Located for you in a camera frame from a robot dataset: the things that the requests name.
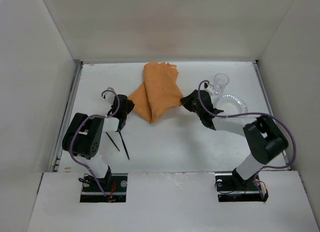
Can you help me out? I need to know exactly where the orange cloth placemat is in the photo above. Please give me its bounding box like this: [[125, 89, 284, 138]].
[[128, 61, 183, 124]]

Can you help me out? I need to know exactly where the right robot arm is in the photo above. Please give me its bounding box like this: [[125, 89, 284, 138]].
[[180, 89, 289, 187]]

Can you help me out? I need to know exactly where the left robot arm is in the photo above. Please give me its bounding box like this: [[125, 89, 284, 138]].
[[62, 94, 135, 192]]

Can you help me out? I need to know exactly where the black plastic knife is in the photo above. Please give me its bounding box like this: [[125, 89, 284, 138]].
[[118, 131, 130, 160]]

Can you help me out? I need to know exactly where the black plastic fork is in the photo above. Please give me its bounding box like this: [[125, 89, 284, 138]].
[[105, 132, 120, 152]]

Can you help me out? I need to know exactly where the clear plastic cup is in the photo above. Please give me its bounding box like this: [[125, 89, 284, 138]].
[[213, 73, 230, 94]]

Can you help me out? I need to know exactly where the white bowl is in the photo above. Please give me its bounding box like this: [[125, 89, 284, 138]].
[[214, 94, 248, 116]]

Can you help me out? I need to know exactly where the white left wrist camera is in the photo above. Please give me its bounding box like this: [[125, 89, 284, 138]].
[[101, 87, 115, 104]]

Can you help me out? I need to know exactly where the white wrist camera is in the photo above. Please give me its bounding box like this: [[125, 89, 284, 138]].
[[204, 82, 215, 95], [101, 87, 115, 104]]

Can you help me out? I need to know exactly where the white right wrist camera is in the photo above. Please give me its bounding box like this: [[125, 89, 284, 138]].
[[204, 82, 215, 95]]

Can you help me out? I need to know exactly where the right aluminium frame rail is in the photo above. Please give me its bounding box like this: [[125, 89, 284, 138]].
[[252, 60, 274, 116]]

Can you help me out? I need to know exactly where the aluminium frame rail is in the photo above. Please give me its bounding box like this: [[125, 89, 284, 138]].
[[252, 60, 274, 116], [48, 59, 83, 172]]

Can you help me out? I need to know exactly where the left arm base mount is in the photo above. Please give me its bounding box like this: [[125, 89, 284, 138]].
[[78, 173, 128, 203]]

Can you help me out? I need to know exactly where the left aluminium frame rail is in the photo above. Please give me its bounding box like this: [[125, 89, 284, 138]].
[[48, 59, 83, 172]]

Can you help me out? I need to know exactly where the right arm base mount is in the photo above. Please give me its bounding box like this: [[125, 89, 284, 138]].
[[214, 172, 269, 203]]

